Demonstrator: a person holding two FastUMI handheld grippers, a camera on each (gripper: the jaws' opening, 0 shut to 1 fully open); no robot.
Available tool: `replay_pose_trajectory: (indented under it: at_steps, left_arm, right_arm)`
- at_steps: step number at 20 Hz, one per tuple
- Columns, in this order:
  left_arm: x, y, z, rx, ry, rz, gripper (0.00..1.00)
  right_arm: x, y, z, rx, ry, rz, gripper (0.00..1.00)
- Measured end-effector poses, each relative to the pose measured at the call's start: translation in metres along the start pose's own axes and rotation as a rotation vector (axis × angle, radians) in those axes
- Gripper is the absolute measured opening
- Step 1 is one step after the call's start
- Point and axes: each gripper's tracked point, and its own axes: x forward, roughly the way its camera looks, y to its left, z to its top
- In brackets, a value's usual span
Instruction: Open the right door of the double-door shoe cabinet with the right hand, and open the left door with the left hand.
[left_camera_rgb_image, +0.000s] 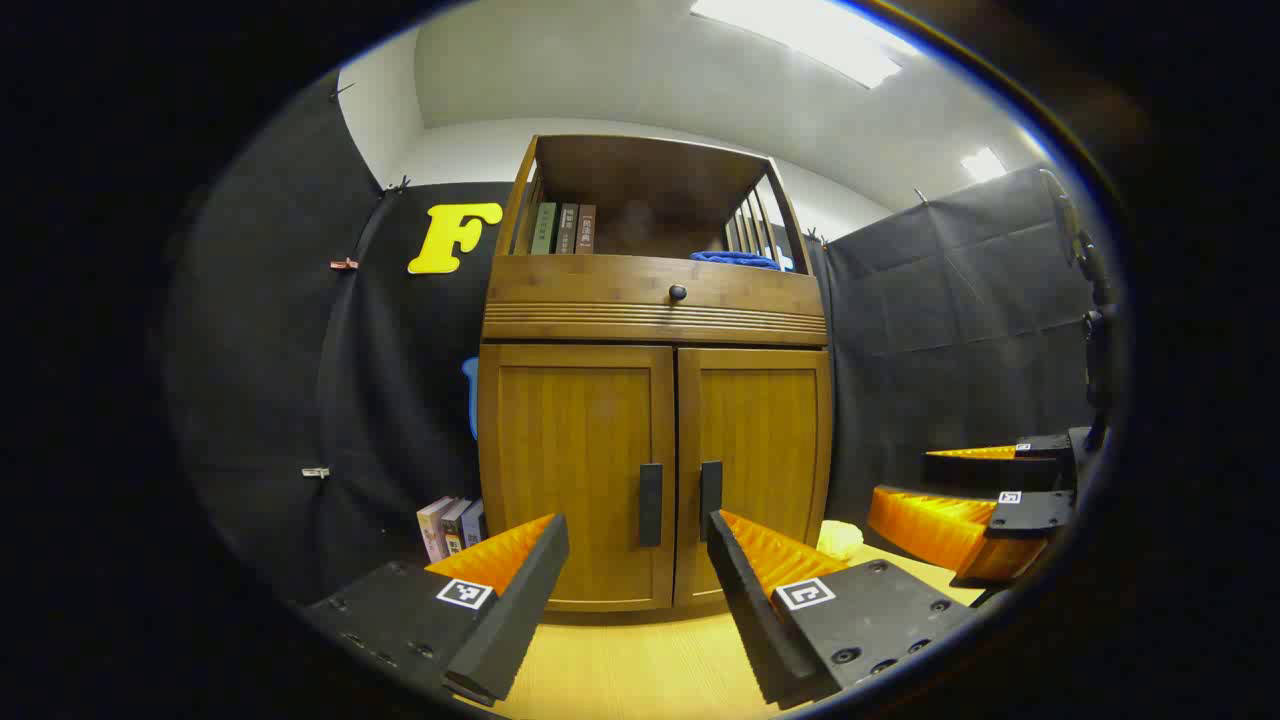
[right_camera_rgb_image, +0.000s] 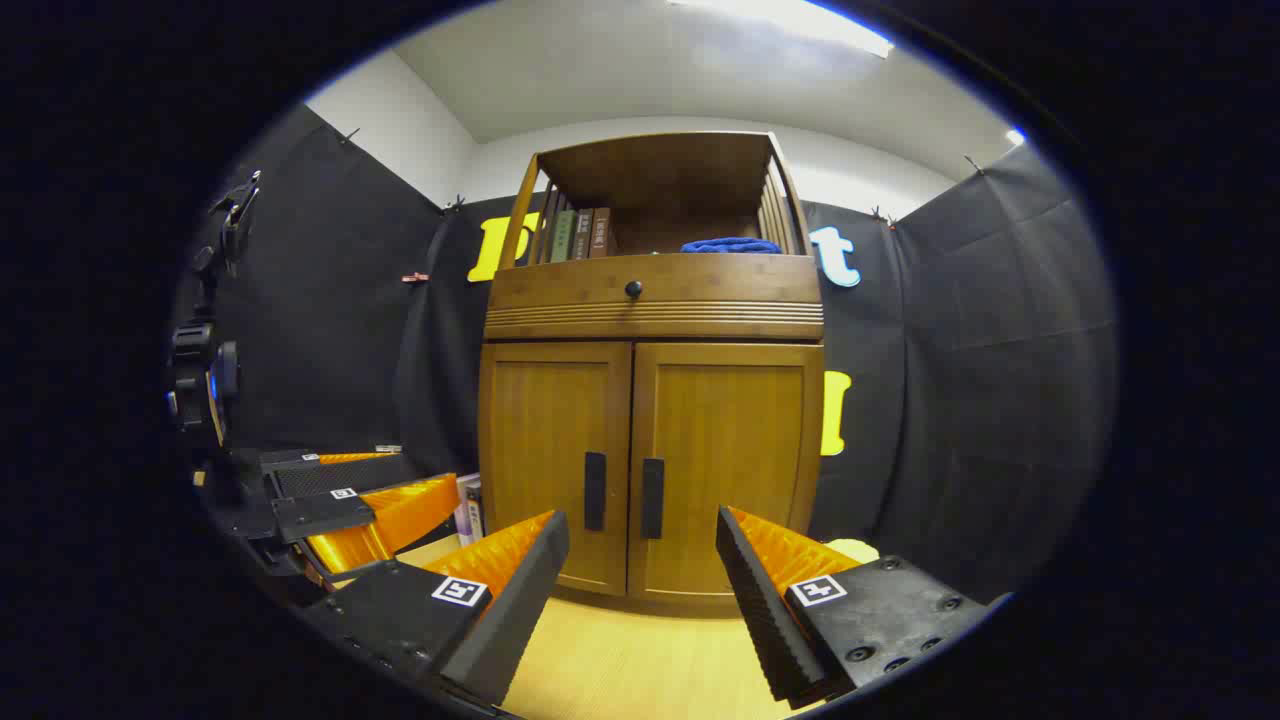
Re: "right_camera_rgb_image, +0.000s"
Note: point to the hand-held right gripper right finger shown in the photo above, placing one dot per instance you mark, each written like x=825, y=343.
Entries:
x=760, y=610

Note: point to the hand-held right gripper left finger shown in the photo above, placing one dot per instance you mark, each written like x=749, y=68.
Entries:
x=520, y=610

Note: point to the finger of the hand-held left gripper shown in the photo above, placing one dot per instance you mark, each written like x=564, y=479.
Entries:
x=330, y=475
x=320, y=515

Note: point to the wooden shoe cabinet door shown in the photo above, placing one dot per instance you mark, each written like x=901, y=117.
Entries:
x=735, y=440
x=545, y=440

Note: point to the wooden double-door shoe cabinet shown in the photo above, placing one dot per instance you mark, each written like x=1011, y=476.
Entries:
x=650, y=305

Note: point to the dark spine book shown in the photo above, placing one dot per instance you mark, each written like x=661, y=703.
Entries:
x=476, y=510

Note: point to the black backdrop cloth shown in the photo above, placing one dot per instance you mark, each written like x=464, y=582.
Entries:
x=950, y=350

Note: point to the wooden drawer with black knob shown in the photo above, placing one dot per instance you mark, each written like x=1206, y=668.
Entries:
x=700, y=285

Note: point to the green book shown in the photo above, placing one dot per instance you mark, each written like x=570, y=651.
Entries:
x=562, y=237

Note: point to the reddish brown book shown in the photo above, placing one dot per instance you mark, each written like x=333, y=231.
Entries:
x=601, y=233

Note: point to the blue folded cloth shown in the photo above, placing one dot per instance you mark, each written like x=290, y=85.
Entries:
x=730, y=245

